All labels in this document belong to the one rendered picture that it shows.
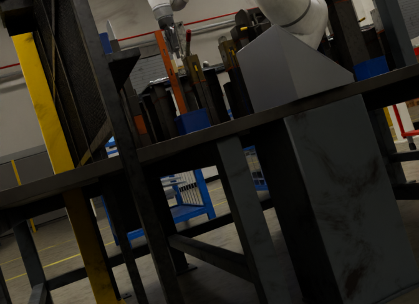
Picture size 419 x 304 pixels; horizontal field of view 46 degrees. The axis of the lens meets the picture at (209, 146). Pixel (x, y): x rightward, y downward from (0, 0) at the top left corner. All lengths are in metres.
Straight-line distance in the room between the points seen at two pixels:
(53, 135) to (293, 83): 1.49
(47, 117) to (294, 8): 1.50
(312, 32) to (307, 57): 0.18
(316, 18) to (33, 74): 1.55
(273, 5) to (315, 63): 0.23
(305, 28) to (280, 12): 0.12
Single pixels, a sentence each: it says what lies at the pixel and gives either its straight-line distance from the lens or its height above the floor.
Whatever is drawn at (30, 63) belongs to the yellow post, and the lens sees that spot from 2.76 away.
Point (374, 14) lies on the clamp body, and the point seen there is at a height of 1.03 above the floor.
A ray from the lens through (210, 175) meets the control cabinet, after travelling 10.55.
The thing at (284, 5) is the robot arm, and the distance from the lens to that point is 1.67.
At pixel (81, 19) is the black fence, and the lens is 1.05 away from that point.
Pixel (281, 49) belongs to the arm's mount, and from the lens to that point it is 1.58.
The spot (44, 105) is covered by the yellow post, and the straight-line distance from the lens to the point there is 2.71.
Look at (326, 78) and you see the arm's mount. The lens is 1.63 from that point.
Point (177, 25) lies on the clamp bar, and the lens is 2.26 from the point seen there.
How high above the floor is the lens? 0.63
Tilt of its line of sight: level
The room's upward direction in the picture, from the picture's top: 18 degrees counter-clockwise
